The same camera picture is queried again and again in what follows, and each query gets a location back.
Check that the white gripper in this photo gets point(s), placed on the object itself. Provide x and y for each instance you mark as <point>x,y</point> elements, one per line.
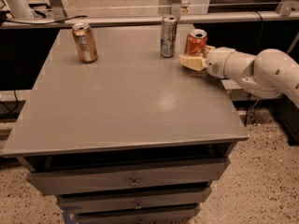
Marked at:
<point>218,61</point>

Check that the red coke can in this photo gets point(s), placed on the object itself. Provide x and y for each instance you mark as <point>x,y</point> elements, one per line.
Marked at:
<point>195,41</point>

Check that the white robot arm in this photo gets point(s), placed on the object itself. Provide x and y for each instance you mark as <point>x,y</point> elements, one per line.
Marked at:
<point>267,75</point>

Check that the silver blue redbull can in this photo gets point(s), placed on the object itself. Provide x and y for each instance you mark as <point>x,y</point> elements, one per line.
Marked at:
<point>168,35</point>

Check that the gold brown soda can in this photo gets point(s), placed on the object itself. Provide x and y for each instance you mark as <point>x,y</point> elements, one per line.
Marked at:
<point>83,36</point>

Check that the grey drawer cabinet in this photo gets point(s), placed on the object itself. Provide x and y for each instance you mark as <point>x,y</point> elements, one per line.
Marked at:
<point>131,106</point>

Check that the top grey drawer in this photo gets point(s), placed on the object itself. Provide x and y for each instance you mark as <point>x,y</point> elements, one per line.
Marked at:
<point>128,176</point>

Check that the grey drawer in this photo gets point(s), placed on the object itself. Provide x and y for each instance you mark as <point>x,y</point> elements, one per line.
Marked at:
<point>135,200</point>
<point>128,176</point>
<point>139,216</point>

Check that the bottom grey drawer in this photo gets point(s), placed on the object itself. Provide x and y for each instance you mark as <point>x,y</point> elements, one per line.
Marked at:
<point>139,216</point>

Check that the white pipe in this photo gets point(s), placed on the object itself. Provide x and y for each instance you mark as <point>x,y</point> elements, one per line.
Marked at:
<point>20,9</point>

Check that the middle grey drawer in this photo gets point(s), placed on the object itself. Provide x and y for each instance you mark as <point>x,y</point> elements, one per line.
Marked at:
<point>135,200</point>

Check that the grey metal rail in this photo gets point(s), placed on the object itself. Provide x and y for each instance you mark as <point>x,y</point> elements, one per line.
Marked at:
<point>151,20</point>

